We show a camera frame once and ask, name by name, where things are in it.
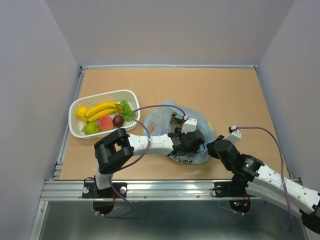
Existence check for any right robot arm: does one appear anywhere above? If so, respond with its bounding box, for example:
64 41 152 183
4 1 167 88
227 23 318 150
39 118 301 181
207 138 320 234

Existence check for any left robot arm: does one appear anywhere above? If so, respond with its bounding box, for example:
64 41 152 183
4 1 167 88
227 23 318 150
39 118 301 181
94 127 205 197

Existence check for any aluminium front frame rail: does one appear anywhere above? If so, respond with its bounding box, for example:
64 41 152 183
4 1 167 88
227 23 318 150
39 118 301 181
39 177 303 201

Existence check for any green apple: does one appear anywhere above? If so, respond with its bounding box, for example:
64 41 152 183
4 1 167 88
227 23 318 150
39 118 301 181
82 122 100 135

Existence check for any red yellow peach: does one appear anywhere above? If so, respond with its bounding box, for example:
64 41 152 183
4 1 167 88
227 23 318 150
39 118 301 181
97 115 114 132

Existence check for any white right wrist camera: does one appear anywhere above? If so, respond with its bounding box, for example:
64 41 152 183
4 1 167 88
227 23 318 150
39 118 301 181
223 125 242 144

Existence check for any orange pineapple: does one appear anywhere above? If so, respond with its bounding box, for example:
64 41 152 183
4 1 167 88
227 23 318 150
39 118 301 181
170 112 185 128

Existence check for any aluminium back rail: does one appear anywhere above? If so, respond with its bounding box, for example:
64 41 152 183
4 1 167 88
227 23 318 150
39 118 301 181
80 64 258 71

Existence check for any green grape bunch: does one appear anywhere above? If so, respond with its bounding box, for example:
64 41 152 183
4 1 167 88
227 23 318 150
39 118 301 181
120 100 133 121

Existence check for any white perforated plastic basket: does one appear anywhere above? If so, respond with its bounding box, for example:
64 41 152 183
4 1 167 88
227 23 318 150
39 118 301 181
68 89 140 140

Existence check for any yellow lemon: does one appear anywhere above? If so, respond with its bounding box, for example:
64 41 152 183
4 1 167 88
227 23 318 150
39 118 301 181
75 106 89 124

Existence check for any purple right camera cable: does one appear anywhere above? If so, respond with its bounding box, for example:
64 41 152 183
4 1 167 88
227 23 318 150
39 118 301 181
237 125 295 232

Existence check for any green yellow mango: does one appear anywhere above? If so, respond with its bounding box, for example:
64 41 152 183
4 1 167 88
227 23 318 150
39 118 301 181
207 121 216 132

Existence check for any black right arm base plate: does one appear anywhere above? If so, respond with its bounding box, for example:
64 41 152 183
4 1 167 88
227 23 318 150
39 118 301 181
212 181 246 198

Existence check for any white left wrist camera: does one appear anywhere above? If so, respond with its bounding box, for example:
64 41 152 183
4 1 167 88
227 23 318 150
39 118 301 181
181 118 198 134

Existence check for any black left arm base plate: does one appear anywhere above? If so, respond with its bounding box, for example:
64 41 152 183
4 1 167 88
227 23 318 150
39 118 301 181
82 182 127 199

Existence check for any lower yellow banana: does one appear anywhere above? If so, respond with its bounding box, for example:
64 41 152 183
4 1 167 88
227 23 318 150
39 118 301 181
88 108 117 122

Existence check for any upper yellow banana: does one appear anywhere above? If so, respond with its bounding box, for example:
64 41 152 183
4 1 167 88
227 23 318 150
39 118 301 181
85 101 119 118

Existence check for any light blue printed plastic bag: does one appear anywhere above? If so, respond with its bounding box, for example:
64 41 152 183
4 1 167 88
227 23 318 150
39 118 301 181
144 100 217 165

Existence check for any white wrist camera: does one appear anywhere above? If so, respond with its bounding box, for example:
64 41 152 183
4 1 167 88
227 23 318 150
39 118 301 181
181 118 198 134
223 125 242 144

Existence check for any yellow banana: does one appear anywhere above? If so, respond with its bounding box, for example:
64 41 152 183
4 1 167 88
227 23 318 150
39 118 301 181
88 108 117 122
85 101 119 118

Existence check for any dark red plum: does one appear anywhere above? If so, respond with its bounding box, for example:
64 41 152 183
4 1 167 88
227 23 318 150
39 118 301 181
112 115 125 128

